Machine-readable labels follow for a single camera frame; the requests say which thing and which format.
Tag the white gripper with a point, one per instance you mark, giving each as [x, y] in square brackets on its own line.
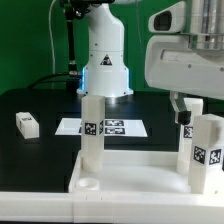
[171, 65]

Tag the white desk top tray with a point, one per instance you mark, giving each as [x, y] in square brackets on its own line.
[138, 175]

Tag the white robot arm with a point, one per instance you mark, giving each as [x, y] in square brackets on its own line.
[105, 73]

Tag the fiducial marker sheet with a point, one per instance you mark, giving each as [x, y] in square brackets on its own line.
[113, 127]

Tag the white front fence bar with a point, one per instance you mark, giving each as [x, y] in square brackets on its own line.
[114, 208]

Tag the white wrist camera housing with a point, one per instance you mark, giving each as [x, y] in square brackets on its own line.
[170, 20]

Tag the black camera stand pole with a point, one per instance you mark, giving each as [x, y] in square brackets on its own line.
[73, 9]

